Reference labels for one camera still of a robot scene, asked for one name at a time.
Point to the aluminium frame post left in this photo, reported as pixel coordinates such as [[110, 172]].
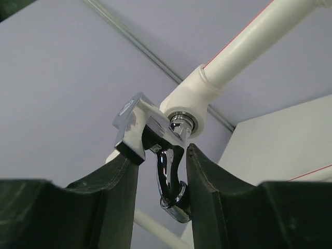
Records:
[[193, 95]]

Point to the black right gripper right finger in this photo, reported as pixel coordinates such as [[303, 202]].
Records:
[[228, 212]]

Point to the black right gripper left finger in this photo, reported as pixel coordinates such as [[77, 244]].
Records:
[[96, 211]]

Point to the white PVC pipe frame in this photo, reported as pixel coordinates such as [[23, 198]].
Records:
[[291, 145]]

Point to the chrome water faucet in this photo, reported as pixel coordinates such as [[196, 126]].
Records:
[[141, 127]]

